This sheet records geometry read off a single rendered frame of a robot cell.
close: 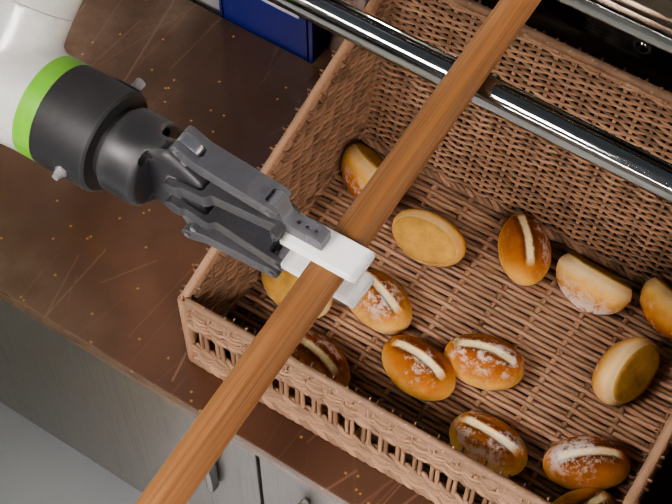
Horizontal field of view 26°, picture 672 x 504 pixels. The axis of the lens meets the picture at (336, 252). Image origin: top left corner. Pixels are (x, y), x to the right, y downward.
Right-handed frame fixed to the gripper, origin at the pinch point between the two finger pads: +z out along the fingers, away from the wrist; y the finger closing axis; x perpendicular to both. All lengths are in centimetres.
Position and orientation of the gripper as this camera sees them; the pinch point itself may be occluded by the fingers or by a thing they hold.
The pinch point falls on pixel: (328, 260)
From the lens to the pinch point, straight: 114.1
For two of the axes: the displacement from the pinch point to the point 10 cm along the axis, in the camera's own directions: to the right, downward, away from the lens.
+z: 8.4, 4.6, -2.7
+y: -0.1, 5.2, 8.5
